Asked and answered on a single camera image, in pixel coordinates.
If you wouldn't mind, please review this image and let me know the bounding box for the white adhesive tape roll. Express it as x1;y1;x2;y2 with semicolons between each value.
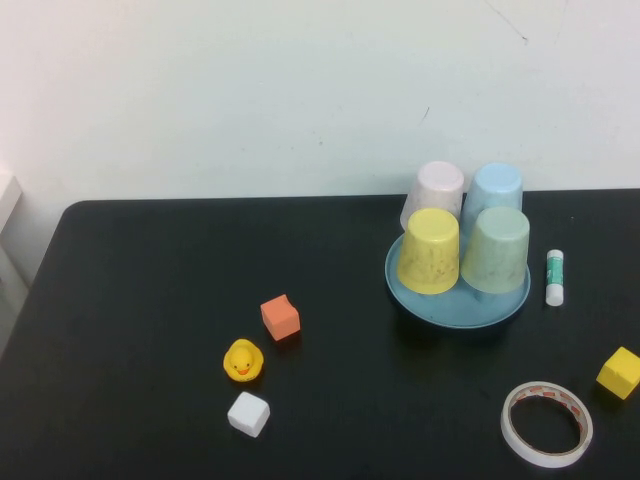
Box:
499;380;595;469

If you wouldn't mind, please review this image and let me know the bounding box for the blue cup stand with pegs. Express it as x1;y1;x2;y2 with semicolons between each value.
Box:
383;233;532;329

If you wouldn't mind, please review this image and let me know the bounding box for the yellow cube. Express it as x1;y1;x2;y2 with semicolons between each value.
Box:
595;345;640;401

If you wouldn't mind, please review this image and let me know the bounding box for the pink plastic cup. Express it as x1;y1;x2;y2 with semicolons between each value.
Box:
398;160;465;232

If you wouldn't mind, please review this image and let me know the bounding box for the yellow rubber duck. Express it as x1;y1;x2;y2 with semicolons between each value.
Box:
222;338;265;384

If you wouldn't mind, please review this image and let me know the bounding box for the green white glue stick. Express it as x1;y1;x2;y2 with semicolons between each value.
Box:
544;248;567;307

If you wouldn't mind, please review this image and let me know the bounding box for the orange cube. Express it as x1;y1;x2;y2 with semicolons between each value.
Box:
259;293;302;344

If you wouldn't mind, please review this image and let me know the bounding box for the yellow plastic cup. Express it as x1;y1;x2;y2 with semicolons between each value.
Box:
396;207;461;295

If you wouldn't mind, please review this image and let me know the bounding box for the light blue plastic cup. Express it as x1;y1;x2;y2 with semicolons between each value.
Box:
460;162;524;236

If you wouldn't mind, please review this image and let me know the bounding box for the white cube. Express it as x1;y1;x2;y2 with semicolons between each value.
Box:
226;390;272;439

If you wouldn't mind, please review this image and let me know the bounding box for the green plastic cup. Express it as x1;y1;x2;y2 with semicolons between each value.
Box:
459;206;531;295

